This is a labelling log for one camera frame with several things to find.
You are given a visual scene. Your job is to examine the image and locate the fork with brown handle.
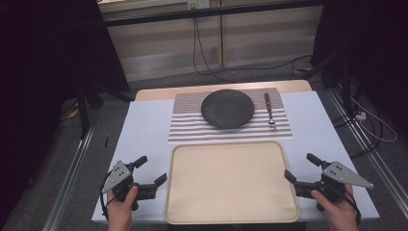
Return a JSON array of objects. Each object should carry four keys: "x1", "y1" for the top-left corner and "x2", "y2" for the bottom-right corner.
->
[{"x1": 264, "y1": 92, "x2": 278, "y2": 131}]

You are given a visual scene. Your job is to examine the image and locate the white wall socket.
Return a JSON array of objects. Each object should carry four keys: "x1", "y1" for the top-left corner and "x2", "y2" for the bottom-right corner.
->
[{"x1": 187, "y1": 0, "x2": 211, "y2": 11}]

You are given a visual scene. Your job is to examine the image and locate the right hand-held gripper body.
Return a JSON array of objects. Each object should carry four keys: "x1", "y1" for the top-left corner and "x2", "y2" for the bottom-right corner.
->
[{"x1": 293, "y1": 161, "x2": 375, "y2": 213}]

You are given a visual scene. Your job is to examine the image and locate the black floor cable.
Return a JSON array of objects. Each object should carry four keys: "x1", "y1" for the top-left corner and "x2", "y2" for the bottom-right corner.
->
[{"x1": 331, "y1": 81, "x2": 388, "y2": 159}]

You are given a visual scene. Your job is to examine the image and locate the right hand-held gripper black cable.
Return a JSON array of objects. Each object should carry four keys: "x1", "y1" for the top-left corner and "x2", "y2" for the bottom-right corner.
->
[{"x1": 344, "y1": 187, "x2": 363, "y2": 225}]

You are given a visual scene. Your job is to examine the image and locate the person's left hand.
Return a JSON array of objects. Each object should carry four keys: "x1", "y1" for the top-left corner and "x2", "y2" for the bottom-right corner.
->
[{"x1": 106, "y1": 185, "x2": 140, "y2": 231}]

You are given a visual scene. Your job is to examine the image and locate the person's right hand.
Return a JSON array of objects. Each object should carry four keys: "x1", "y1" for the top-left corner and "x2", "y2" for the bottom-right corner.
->
[{"x1": 310, "y1": 184, "x2": 361, "y2": 231}]

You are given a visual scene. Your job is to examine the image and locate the hand-held gripper black cable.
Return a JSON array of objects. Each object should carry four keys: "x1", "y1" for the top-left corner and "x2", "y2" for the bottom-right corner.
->
[
  {"x1": 344, "y1": 187, "x2": 363, "y2": 225},
  {"x1": 99, "y1": 179, "x2": 112, "y2": 222}
]

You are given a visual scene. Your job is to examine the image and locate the white table cover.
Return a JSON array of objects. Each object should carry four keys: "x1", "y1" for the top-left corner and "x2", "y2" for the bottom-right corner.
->
[{"x1": 90, "y1": 90, "x2": 381, "y2": 224}]

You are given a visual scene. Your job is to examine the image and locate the black stand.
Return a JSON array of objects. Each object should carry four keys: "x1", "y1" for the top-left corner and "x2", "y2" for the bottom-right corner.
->
[
  {"x1": 75, "y1": 81, "x2": 133, "y2": 141},
  {"x1": 300, "y1": 51, "x2": 355, "y2": 120}
]

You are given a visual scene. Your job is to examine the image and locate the beige tray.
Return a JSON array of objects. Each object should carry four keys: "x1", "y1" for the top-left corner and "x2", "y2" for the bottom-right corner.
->
[{"x1": 164, "y1": 140, "x2": 301, "y2": 225}]

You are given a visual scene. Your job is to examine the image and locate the aluminium floor rail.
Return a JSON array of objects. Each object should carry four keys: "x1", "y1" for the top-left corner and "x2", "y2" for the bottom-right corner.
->
[
  {"x1": 41, "y1": 126, "x2": 95, "y2": 231},
  {"x1": 326, "y1": 88, "x2": 408, "y2": 219}
]

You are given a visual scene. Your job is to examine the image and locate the striped placemat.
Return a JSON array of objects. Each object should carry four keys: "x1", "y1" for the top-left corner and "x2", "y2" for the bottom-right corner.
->
[{"x1": 167, "y1": 87, "x2": 293, "y2": 143}]

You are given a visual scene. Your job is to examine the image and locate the left hand-held gripper black cable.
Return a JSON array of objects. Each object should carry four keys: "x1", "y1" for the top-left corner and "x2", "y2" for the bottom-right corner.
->
[{"x1": 99, "y1": 179, "x2": 112, "y2": 222}]

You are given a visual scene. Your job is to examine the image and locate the dark round plate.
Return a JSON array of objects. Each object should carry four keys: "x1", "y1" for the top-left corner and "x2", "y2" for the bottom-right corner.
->
[{"x1": 200, "y1": 89, "x2": 256, "y2": 130}]

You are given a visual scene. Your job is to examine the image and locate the black curtain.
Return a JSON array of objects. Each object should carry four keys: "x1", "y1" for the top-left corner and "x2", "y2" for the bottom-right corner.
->
[
  {"x1": 310, "y1": 0, "x2": 408, "y2": 136},
  {"x1": 0, "y1": 0, "x2": 131, "y2": 162}
]

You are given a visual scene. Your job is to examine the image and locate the black hanging cable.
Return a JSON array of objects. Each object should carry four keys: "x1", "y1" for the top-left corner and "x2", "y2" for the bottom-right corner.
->
[{"x1": 191, "y1": 15, "x2": 314, "y2": 83}]

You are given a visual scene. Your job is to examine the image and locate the white cable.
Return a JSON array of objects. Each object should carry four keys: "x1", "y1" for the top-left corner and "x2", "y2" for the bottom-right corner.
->
[{"x1": 350, "y1": 95, "x2": 399, "y2": 144}]

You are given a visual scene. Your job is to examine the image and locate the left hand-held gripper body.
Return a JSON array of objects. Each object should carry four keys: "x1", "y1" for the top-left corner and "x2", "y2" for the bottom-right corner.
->
[{"x1": 101, "y1": 160, "x2": 159, "y2": 212}]

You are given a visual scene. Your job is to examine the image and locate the black shelf bar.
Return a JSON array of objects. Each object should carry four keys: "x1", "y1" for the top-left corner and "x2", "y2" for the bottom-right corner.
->
[{"x1": 101, "y1": 0, "x2": 323, "y2": 28}]

